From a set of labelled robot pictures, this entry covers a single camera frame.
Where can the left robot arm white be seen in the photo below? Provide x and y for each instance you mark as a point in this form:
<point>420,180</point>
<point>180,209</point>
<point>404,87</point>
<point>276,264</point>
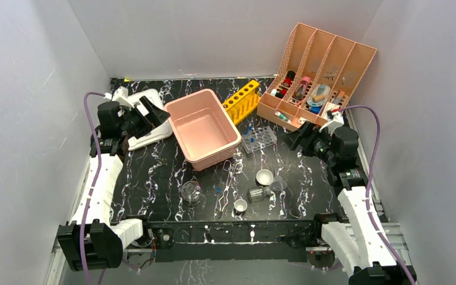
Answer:
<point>90,241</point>

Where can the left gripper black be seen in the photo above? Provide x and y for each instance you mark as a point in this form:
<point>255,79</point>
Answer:
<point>157,116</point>

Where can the clear acrylic tube rack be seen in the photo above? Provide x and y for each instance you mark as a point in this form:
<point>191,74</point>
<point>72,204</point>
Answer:
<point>264,137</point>

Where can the red black bottle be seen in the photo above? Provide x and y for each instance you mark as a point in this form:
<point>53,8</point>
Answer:
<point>289,78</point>

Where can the green white tube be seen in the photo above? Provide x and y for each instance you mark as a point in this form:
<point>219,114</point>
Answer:
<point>281,116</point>

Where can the metal wire tongs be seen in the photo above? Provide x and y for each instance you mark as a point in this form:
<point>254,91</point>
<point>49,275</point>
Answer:
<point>231,169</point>

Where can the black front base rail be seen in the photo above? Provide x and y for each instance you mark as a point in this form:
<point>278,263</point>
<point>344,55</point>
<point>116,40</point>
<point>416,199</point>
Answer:
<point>289,240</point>

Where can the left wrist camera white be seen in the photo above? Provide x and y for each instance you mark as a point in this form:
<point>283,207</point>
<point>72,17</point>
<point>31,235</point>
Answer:
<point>120,95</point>

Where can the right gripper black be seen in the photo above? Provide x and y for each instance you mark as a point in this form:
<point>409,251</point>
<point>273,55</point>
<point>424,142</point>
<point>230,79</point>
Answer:
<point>293,138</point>

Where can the white label box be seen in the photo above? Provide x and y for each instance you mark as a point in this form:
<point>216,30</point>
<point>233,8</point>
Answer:
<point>328,107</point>

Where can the pink plastic bin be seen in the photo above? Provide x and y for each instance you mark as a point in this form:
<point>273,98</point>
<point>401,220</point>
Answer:
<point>205,133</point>

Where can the white bin lid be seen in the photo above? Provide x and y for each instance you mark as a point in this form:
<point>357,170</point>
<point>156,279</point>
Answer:
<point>161,132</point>

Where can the pink desk organizer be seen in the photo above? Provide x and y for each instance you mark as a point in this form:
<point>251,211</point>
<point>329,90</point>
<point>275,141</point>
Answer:
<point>327,59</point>

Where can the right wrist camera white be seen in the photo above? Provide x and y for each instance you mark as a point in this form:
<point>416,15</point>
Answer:
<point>334,120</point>

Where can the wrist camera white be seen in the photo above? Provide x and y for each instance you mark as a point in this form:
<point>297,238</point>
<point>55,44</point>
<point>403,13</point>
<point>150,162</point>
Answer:
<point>120,95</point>
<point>334,120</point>

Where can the clear glass bottle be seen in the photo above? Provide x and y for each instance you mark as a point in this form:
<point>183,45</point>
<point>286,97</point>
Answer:
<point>258,194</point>

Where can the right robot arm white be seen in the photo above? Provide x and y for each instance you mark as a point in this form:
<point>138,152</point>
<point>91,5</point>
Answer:
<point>365,252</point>

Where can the blue cap tube on table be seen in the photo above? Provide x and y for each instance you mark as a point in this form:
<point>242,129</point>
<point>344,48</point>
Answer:
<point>218,197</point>

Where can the clear plastic funnel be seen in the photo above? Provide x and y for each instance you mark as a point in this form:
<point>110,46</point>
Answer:
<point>278,184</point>

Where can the yellow test tube rack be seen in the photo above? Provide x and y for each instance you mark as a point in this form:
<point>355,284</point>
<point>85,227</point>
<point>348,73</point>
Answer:
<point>243,102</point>

